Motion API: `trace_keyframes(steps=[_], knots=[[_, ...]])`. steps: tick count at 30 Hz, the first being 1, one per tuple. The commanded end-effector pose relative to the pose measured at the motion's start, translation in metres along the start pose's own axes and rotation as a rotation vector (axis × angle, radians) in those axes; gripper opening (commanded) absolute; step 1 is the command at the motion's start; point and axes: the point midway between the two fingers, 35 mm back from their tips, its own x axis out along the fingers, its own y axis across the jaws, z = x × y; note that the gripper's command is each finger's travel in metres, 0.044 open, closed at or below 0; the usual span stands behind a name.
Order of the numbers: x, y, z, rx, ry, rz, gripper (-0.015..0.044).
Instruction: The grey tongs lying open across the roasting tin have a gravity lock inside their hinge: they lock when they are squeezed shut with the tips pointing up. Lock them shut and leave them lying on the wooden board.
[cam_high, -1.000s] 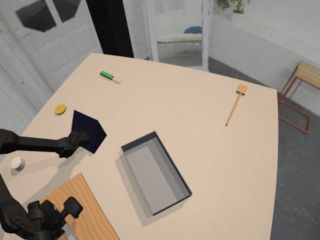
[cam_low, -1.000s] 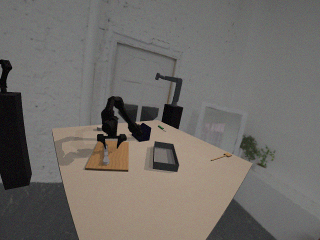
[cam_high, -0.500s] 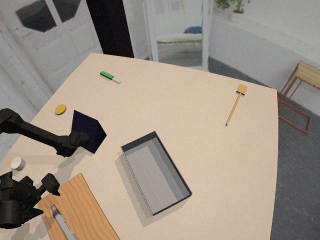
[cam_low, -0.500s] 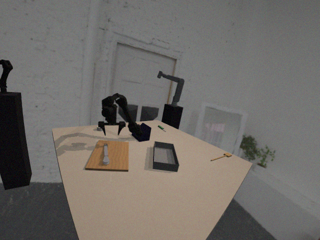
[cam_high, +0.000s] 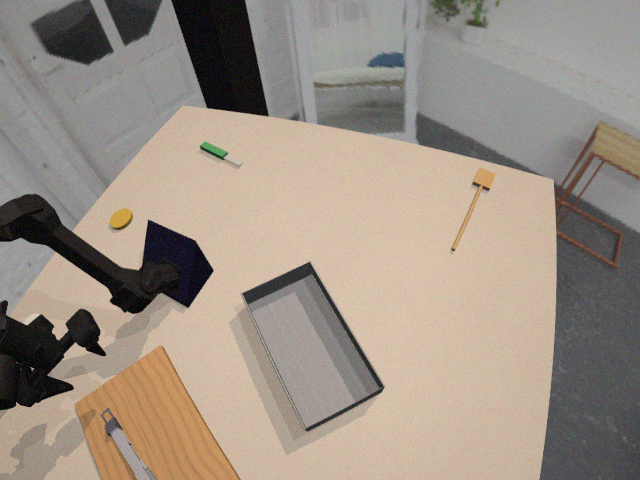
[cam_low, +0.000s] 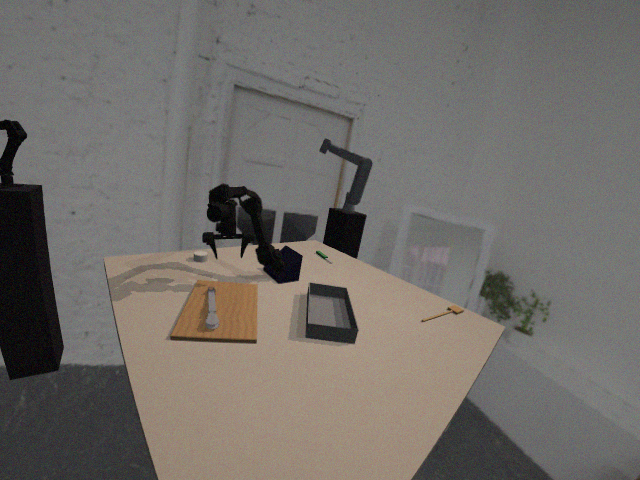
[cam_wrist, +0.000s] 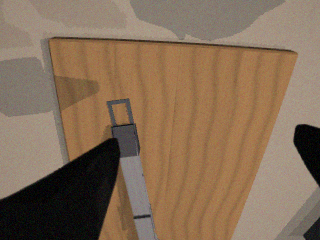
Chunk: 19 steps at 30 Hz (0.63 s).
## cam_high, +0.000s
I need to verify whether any beige short cylinder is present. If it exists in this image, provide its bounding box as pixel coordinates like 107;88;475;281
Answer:
24;313;39;325

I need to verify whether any yellow round disc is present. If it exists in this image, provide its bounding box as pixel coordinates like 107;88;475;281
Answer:
110;208;133;230

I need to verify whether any wooden board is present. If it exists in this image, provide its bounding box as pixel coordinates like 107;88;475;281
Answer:
74;345;241;480

